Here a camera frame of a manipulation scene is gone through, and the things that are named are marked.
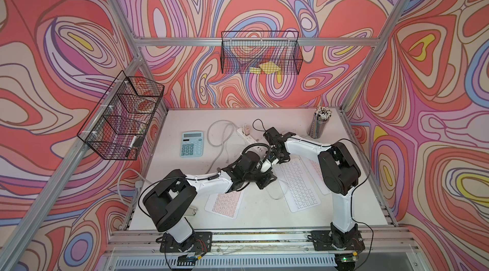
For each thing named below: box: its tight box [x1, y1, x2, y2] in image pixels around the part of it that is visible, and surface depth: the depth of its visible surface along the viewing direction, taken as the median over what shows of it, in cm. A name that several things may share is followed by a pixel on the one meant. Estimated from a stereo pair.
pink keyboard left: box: [204, 190, 243, 220], surface depth 84 cm
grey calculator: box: [180, 131, 204, 158], surface depth 103 cm
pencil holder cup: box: [308, 106, 333, 139], surface depth 98 cm
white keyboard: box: [273, 156, 322, 214], surface depth 88 cm
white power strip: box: [236, 127, 269, 155], surface depth 106 cm
